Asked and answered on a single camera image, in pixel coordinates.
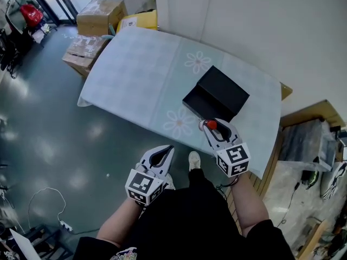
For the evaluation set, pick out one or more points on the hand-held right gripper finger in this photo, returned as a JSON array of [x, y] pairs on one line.
[[230, 130], [212, 137]]

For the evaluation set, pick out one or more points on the black clothes rack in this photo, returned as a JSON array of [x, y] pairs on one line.
[[16, 23]]

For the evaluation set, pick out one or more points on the red bag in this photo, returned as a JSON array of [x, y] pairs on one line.
[[31, 15]]

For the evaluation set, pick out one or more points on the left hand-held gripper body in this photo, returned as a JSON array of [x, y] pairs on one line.
[[143, 185]]

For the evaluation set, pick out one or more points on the white floral tablecloth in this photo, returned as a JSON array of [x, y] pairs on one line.
[[141, 77]]

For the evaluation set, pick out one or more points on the grey marble slab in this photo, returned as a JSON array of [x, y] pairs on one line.
[[303, 145]]

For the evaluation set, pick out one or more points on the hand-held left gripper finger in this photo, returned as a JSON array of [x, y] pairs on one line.
[[165, 160], [147, 156]]

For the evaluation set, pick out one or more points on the white board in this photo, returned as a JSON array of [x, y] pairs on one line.
[[24, 246]]

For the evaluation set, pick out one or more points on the person's left forearm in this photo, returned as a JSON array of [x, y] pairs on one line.
[[119, 221]]

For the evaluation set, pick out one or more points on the large brown cardboard box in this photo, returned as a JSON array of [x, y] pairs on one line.
[[100, 16]]

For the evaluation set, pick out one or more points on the person's black clothing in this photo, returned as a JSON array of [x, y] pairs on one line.
[[189, 221]]

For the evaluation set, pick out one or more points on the white power strip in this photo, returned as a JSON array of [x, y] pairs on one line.
[[65, 225]]

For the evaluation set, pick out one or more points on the person's white shoe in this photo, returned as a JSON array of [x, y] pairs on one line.
[[194, 160], [170, 181]]

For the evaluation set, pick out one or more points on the person's white right shoe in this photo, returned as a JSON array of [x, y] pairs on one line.
[[194, 160]]

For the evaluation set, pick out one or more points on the flat taped cardboard box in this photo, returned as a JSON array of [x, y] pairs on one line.
[[84, 53]]

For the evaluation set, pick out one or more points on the black metal floor rack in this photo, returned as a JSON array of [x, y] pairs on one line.
[[48, 240]]

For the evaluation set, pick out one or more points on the yellow package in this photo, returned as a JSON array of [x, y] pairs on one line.
[[138, 22]]

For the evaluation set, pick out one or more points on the person's white left shoe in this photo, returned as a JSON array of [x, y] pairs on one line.
[[170, 181]]

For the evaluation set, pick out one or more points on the black box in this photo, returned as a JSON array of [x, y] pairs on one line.
[[217, 93]]

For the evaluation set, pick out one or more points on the wooden side bench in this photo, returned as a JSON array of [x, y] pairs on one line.
[[311, 112]]

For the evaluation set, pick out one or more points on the person's right forearm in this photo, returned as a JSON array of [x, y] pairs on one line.
[[250, 204]]

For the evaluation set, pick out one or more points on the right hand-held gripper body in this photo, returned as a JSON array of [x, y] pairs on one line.
[[233, 158]]

